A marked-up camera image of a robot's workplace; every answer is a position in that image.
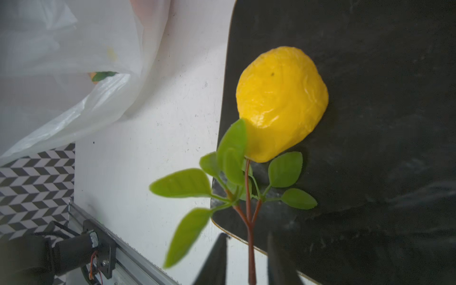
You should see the black square tray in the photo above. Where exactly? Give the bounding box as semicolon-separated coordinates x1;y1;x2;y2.
219;1;456;285

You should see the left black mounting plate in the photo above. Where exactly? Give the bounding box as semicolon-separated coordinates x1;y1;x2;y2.
83;220;117;280

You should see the white plastic bag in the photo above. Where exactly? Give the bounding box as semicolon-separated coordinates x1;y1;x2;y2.
1;1;171;165

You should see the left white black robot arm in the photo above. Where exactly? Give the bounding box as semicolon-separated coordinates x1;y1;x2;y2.
1;231;100;285

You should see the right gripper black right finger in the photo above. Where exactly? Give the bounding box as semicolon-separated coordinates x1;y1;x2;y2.
267;233;304;285

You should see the yellow lemon with leaves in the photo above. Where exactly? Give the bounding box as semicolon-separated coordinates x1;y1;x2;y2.
149;46;329;285

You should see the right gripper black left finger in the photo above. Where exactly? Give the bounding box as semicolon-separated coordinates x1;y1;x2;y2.
194;233;229;285

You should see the green pear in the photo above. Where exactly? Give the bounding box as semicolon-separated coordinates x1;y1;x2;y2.
89;71;117;84

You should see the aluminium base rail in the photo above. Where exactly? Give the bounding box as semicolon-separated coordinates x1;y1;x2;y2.
69;201;177;285

